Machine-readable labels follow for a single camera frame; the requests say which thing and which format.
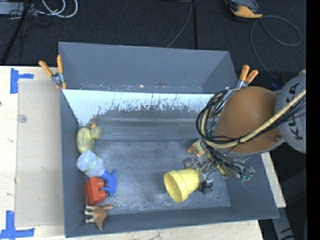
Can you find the grey metal bin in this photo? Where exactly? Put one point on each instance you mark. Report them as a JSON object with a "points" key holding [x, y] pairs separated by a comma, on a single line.
{"points": [[140, 159]]}

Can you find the brown toy animal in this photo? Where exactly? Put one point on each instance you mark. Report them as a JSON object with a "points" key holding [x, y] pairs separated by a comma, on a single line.
{"points": [[98, 215]]}

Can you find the yellow rubber duck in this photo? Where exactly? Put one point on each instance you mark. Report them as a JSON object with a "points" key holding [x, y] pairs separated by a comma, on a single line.
{"points": [[85, 139]]}

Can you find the red toy block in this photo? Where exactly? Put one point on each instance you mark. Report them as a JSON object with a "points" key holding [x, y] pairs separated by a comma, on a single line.
{"points": [[94, 191]]}

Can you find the orange and green toy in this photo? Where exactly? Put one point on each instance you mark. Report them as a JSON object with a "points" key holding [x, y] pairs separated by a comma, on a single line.
{"points": [[195, 147]]}

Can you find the yellow plastic cup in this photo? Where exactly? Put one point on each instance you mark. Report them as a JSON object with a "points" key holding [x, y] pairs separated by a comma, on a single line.
{"points": [[182, 184]]}

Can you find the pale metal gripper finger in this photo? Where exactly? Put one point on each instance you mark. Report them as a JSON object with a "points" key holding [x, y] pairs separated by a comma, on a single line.
{"points": [[207, 182], [192, 163]]}

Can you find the clear spray bottle blue trigger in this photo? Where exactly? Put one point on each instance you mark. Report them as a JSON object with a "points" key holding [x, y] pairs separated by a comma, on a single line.
{"points": [[92, 165]]}

